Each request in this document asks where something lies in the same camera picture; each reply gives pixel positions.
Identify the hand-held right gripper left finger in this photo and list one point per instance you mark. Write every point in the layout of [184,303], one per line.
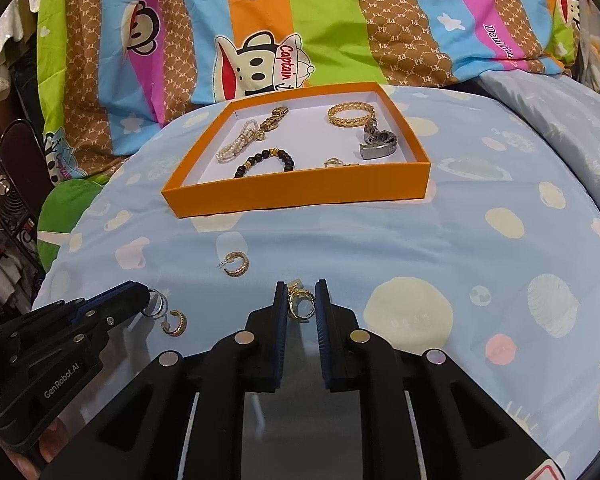
[267,355]

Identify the gold wristwatch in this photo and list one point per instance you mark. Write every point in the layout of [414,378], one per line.
[274,118]

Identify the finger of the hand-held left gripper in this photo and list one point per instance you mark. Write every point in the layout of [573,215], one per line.
[122,316]
[115,296]

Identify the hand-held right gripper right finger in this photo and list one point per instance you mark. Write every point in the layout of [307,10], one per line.
[337,355]

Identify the small electric fan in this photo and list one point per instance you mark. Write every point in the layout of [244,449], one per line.
[2,195]

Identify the green round cushion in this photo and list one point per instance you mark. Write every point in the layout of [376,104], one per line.
[65,210]

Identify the dark brown chair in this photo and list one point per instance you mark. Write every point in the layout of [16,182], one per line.
[22,155]

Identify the gold hoop earring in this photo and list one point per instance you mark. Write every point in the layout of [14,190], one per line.
[176,324]
[237,264]

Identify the hanging clothes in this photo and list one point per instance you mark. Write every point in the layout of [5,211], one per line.
[10,45]

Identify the orange cardboard box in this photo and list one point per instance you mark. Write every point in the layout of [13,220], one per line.
[300,187]

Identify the light blue printed bedsheet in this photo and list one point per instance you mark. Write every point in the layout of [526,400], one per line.
[430,260]

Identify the striped monkey print blanket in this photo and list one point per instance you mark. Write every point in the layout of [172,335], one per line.
[330,25]

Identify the gold braided bangle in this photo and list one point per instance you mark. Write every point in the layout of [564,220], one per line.
[349,114]

